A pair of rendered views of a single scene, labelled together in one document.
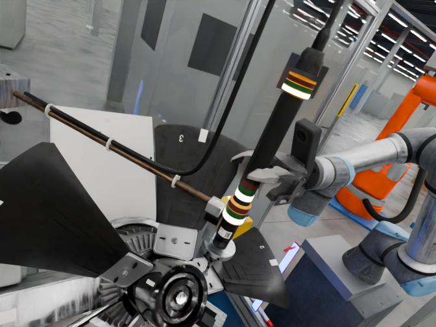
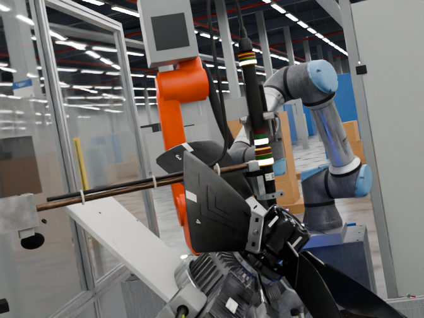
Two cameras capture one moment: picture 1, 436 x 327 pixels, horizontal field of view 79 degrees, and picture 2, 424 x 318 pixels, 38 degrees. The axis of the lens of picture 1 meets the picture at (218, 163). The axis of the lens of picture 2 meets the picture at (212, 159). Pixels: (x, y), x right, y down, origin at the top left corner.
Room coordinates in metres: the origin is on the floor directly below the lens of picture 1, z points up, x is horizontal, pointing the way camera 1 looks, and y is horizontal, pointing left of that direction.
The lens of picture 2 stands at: (-0.75, 0.94, 1.46)
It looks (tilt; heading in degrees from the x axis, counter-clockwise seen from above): 2 degrees down; 324
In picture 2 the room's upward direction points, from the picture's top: 10 degrees counter-clockwise
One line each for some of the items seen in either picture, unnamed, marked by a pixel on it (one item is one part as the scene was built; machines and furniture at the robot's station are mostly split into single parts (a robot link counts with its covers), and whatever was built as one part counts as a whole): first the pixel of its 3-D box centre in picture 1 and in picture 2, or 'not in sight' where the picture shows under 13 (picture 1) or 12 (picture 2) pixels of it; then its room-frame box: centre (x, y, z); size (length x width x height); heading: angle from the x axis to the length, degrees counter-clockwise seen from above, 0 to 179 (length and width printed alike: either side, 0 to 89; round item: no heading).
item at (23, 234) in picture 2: (11, 114); (32, 238); (0.54, 0.51, 1.31); 0.05 x 0.04 x 0.05; 79
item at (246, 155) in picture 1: (245, 167); (247, 128); (0.45, -0.05, 1.46); 0.09 x 0.03 x 0.06; 124
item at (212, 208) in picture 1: (222, 228); (264, 179); (0.43, -0.06, 1.32); 0.09 x 0.07 x 0.10; 79
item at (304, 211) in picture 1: (306, 199); (267, 158); (0.63, -0.25, 1.36); 0.11 x 0.08 x 0.11; 17
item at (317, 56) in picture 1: (258, 166); (257, 117); (0.43, -0.07, 1.48); 0.04 x 0.04 x 0.46
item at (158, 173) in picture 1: (108, 145); (151, 185); (0.49, 0.23, 1.36); 0.54 x 0.01 x 0.01; 79
